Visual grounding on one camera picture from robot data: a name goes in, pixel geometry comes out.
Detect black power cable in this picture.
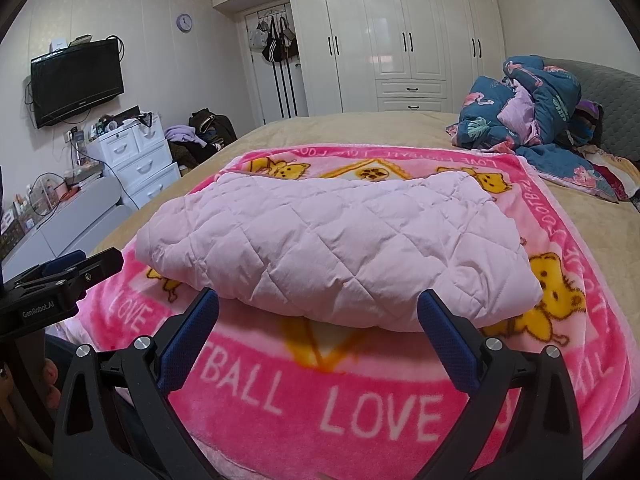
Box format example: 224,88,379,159
102,160,143,211

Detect black wall television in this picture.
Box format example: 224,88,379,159
30,39,125,129

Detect pink quilted jacket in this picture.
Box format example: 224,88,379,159
136,170,545,333

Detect pink printed blanket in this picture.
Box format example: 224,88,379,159
55,145,636,480

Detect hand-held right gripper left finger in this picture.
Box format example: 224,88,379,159
52,287,223,480

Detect grey headboard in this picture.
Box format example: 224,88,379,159
542,59,640,166

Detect clutter of small bottles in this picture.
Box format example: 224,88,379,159
0,195,38,241

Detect dark brown bag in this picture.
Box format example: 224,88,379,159
187,108,237,156

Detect floral patterned cloth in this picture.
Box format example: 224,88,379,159
580,145,640,201

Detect dark purple striped cloth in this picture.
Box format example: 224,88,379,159
570,100,606,148

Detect hanging bags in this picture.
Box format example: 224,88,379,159
248,15,300,116

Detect white door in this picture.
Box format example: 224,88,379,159
244,5,308,126

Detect white wardrobe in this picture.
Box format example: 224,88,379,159
210,0,508,116

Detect grey low cabinet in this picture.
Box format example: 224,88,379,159
0,175,135,281

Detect blue flamingo print quilt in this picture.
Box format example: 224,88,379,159
445,55,621,203

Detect white drawer cabinet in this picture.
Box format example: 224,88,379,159
86,105,181,209

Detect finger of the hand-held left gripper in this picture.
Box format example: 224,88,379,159
10,250,87,287
50,248,124,307

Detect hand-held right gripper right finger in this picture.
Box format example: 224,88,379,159
415,290,586,480

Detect beige bed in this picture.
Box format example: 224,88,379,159
90,111,640,311

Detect light purple cloth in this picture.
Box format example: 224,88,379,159
165,125,198,146

